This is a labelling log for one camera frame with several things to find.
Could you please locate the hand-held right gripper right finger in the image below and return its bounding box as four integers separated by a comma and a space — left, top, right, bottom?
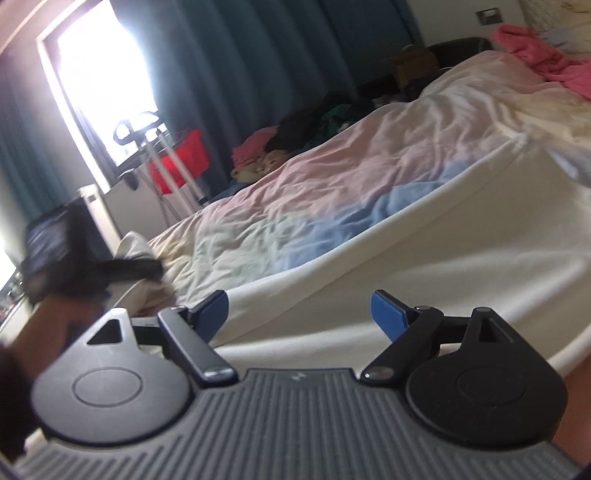
359, 290, 514, 383

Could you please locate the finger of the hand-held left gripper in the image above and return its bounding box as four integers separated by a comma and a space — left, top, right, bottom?
95, 257, 165, 284

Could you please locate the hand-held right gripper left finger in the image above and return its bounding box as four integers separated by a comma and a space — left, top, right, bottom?
87, 290, 237, 387

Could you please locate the person's left forearm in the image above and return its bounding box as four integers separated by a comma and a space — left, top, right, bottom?
0, 295, 100, 457

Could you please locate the black clothes pile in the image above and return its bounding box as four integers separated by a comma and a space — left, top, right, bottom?
276, 90, 375, 151

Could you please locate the white pillow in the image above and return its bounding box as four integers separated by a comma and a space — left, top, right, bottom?
110, 231, 178, 317

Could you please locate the white bed mattress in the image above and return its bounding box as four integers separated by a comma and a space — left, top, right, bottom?
210, 138, 591, 372

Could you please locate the red bag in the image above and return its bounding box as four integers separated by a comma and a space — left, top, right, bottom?
154, 130, 206, 195

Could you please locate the pastel rainbow bed sheet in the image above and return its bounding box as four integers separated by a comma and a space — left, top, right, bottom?
147, 48, 591, 298

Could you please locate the beige cloth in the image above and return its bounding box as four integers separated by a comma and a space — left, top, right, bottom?
231, 151, 289, 184

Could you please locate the small pink cloth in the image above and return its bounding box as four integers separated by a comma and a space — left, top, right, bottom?
231, 129, 280, 168

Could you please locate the bright window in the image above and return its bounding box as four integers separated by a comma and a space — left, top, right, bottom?
38, 0, 185, 188

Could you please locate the green garment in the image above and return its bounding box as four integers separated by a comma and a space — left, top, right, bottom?
323, 104, 366, 136

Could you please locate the teal curtain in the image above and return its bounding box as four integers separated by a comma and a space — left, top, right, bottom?
148, 0, 423, 195

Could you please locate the dark headboard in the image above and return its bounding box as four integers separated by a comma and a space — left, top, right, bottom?
358, 37, 494, 101

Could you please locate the pink garment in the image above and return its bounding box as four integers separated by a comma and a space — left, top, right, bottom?
489, 24, 591, 97

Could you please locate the cream fluffy blanket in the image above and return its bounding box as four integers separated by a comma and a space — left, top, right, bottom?
517, 0, 591, 49

